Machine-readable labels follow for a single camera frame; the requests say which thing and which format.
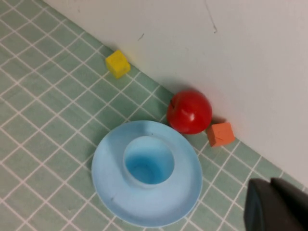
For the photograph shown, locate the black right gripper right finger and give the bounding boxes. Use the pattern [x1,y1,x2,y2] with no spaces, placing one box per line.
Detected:
[270,177,308,231]

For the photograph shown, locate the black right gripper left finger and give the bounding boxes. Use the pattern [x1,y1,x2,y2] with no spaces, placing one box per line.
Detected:
[244,178,304,231]

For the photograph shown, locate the light blue plastic cup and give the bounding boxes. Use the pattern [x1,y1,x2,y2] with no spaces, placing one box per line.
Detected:
[123,136,175,190]

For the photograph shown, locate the light blue plastic plate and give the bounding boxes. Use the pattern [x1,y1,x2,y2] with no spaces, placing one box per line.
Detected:
[90,120,203,228]

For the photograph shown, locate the orange foam cube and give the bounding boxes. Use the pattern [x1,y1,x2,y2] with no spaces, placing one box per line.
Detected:
[206,122,235,148]

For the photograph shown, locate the red apple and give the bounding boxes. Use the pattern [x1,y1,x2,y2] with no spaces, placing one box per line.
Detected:
[166,90,213,135]

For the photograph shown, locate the yellow foam cube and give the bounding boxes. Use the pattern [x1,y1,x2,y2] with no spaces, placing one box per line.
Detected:
[105,50,131,79]

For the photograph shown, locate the green checked tablecloth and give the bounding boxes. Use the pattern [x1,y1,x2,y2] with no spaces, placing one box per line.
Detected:
[0,0,306,231]

